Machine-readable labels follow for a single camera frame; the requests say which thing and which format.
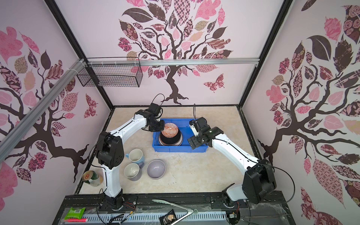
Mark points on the pink marker pen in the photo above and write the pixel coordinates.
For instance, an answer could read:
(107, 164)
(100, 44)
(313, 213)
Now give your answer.
(74, 220)

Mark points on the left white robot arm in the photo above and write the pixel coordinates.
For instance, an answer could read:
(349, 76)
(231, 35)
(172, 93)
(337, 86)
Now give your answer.
(110, 153)

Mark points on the light blue mug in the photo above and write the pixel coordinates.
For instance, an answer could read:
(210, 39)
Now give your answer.
(136, 156)

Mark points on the green snack packet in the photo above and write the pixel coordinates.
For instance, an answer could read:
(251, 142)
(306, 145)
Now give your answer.
(75, 213)

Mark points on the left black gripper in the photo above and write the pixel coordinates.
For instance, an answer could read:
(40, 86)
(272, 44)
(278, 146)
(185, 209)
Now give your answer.
(160, 128)

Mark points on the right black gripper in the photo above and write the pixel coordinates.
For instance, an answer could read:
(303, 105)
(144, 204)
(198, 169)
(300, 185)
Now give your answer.
(196, 143)

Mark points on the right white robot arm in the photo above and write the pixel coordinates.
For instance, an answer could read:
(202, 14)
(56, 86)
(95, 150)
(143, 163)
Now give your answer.
(258, 175)

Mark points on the dark snack packet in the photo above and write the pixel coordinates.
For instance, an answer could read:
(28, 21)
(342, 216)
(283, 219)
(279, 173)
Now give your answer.
(168, 219)

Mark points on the sunburst pattern white plate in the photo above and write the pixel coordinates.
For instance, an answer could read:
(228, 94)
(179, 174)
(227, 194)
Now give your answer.
(180, 142)

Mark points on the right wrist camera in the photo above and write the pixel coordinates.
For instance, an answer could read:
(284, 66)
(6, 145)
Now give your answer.
(194, 127)

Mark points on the green drink can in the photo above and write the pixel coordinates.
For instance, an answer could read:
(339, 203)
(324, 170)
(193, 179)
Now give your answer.
(92, 178)

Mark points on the red patterned bowl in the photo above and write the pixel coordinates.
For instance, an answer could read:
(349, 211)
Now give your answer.
(170, 130)

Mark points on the lavender mug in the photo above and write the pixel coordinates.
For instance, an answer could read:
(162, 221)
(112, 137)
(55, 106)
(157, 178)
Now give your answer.
(133, 172)

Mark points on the green handled metal tongs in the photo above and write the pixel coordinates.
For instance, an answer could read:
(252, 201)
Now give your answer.
(187, 211)

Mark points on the black wire basket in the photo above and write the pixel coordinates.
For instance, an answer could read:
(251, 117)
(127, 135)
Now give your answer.
(111, 72)

